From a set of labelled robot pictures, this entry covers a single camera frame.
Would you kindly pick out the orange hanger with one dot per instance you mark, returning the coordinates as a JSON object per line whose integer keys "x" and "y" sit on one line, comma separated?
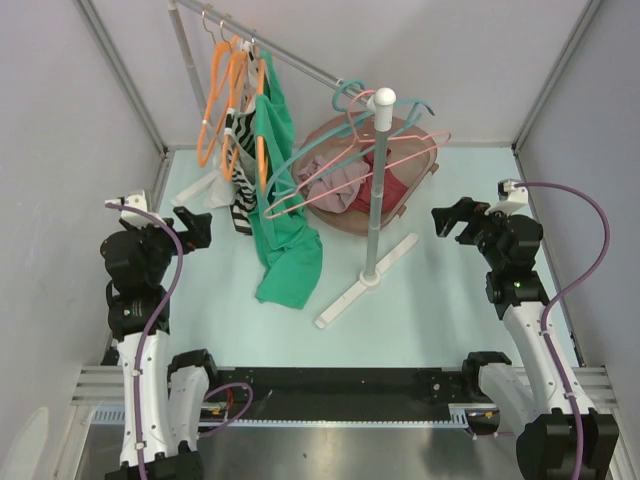
{"x": 235, "y": 73}
{"x": 209, "y": 131}
{"x": 261, "y": 89}

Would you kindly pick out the white garment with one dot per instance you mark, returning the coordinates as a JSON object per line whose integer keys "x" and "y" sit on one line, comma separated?
{"x": 220, "y": 191}

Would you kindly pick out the black white striped top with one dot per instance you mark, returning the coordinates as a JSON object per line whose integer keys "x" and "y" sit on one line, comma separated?
{"x": 240, "y": 126}

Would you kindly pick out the grey clothes rack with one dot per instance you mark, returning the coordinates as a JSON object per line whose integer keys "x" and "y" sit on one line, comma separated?
{"x": 372, "y": 128}

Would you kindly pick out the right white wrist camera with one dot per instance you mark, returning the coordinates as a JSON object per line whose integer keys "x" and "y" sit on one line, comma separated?
{"x": 511, "y": 198}

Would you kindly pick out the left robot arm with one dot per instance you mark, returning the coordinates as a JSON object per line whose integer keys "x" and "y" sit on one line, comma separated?
{"x": 163, "y": 394}

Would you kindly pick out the red garment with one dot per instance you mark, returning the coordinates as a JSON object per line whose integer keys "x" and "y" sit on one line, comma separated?
{"x": 393, "y": 188}

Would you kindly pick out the brown plastic basket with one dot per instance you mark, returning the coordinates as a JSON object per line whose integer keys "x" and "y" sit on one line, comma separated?
{"x": 410, "y": 172}

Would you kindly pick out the green tank top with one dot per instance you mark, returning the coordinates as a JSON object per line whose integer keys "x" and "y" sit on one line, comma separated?
{"x": 288, "y": 248}

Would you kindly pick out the mauve pink tank top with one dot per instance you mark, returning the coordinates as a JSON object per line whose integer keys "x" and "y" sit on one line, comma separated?
{"x": 336, "y": 191}

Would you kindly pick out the teal hanger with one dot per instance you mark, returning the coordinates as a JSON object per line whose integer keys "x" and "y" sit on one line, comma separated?
{"x": 416, "y": 109}

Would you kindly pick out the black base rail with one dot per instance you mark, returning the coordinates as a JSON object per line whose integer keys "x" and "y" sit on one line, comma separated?
{"x": 368, "y": 395}

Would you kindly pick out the pink hanger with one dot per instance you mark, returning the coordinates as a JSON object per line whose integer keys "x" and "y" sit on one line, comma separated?
{"x": 360, "y": 147}

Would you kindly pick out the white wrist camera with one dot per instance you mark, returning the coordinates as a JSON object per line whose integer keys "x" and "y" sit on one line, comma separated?
{"x": 138, "y": 200}
{"x": 511, "y": 198}

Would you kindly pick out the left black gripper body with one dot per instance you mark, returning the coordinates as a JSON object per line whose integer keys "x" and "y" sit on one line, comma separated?
{"x": 192, "y": 240}

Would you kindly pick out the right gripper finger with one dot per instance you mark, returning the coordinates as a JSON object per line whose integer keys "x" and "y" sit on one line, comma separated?
{"x": 444, "y": 222}
{"x": 461, "y": 210}

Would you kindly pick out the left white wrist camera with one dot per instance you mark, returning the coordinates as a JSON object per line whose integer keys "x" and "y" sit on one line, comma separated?
{"x": 138, "y": 200}

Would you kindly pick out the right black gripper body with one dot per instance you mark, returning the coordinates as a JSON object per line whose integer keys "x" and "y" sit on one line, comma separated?
{"x": 483, "y": 230}

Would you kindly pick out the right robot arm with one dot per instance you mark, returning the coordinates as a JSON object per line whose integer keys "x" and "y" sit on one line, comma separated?
{"x": 559, "y": 432}

